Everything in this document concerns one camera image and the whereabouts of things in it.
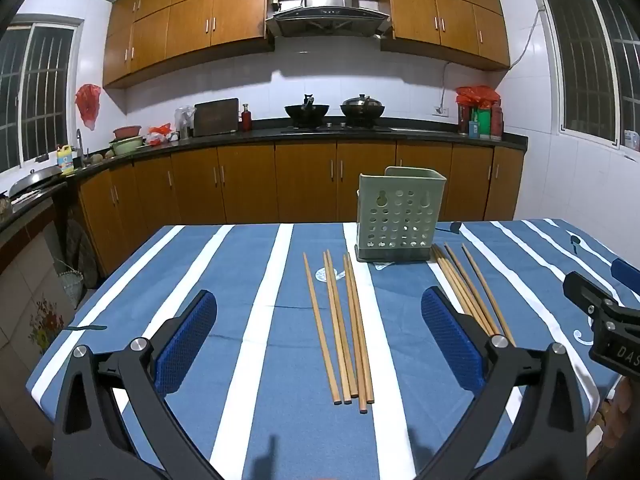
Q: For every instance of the metal pan lid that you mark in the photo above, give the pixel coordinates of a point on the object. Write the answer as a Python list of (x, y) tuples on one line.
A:
[(35, 179)]

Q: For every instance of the red bottle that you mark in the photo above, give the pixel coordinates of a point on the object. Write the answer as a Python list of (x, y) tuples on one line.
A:
[(246, 120)]

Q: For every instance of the gas stove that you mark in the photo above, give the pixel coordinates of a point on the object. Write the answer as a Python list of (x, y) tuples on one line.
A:
[(335, 128)]

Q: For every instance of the wall power outlet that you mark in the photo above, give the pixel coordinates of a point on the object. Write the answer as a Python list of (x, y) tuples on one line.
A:
[(441, 110)]

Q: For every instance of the green bottle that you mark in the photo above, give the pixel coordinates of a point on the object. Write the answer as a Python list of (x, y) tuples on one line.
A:
[(486, 122)]

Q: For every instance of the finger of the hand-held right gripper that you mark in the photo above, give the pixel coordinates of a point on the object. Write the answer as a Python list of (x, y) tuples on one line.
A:
[(590, 295), (627, 270)]

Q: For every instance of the black kitchen countertop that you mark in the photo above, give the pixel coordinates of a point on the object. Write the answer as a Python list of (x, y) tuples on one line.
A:
[(425, 133)]

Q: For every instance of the wooden lower cabinets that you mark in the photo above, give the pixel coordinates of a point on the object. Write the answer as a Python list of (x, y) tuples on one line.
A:
[(300, 180)]

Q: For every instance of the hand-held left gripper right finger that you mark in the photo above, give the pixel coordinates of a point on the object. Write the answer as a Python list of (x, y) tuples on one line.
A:
[(450, 340)]

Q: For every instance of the green perforated chopstick holder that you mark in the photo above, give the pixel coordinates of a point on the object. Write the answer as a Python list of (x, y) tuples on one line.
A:
[(400, 210)]

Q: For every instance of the yellow detergent bottle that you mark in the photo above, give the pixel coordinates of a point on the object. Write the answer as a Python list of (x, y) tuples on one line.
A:
[(65, 161)]

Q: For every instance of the pink basin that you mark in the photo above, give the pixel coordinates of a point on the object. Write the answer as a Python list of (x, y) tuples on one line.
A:
[(126, 132)]

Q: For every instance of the barred window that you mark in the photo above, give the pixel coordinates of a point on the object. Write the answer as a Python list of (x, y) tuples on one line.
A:
[(35, 90), (590, 60)]

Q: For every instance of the clear plastic bag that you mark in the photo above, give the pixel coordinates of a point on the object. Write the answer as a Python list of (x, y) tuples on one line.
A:
[(185, 121)]

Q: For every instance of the red white plastic bag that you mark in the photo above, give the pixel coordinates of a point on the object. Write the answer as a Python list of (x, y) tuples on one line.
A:
[(160, 136)]

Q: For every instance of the dark cutting board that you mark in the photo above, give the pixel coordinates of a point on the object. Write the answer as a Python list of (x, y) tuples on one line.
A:
[(216, 117)]

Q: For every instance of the green basin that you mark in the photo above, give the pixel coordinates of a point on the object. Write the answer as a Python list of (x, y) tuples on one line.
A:
[(126, 146)]

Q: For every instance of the red hanging plastic bag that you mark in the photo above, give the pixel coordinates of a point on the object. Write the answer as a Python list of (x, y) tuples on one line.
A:
[(88, 102)]

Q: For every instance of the black wok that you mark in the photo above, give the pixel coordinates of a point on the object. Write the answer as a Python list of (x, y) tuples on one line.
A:
[(306, 112)]

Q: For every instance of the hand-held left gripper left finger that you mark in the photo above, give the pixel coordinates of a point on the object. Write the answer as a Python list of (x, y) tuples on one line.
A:
[(187, 340)]

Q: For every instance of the blue white striped tablecloth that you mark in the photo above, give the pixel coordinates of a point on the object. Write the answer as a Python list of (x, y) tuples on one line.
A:
[(200, 260)]

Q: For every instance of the black pot with lid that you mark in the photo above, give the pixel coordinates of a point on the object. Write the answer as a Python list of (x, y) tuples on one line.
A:
[(363, 109)]

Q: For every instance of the metal faucet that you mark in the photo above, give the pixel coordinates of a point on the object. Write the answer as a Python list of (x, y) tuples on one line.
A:
[(80, 142)]

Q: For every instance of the steel range hood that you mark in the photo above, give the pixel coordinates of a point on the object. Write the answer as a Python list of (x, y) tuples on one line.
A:
[(327, 10)]

